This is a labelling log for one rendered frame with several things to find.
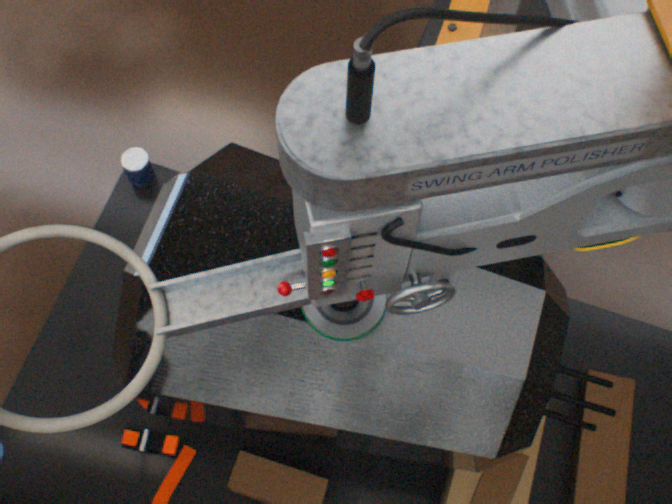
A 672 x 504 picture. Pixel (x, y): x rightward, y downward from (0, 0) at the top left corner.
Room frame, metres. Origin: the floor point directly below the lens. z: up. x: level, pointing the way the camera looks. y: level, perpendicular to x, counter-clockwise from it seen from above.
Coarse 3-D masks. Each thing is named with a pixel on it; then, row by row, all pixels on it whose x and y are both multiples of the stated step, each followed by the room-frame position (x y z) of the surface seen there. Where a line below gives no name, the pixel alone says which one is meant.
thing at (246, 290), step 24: (240, 264) 0.70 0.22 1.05; (264, 264) 0.70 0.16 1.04; (288, 264) 0.72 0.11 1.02; (168, 288) 0.65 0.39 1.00; (192, 288) 0.66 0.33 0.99; (216, 288) 0.66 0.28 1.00; (240, 288) 0.66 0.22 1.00; (264, 288) 0.66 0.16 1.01; (168, 312) 0.60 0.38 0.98; (192, 312) 0.60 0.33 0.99; (216, 312) 0.60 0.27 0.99; (240, 312) 0.58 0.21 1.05; (264, 312) 0.59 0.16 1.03; (168, 336) 0.54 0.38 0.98
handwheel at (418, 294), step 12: (408, 288) 0.57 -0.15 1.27; (420, 288) 0.57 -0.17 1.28; (432, 288) 0.58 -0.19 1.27; (444, 288) 0.58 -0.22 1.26; (396, 300) 0.56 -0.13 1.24; (408, 300) 0.57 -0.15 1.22; (420, 300) 0.57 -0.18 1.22; (432, 300) 0.59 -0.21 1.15; (444, 300) 0.59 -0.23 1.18; (396, 312) 0.56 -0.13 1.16; (408, 312) 0.57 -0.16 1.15; (420, 312) 0.57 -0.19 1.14
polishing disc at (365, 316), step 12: (372, 300) 0.69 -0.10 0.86; (384, 300) 0.69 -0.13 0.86; (312, 312) 0.65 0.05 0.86; (324, 312) 0.66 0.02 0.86; (336, 312) 0.66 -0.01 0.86; (348, 312) 0.66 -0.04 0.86; (360, 312) 0.66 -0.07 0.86; (372, 312) 0.66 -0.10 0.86; (312, 324) 0.63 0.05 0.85; (324, 324) 0.62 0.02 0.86; (336, 324) 0.63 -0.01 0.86; (348, 324) 0.63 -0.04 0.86; (360, 324) 0.63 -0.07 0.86; (372, 324) 0.63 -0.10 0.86; (336, 336) 0.60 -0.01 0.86; (348, 336) 0.60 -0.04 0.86
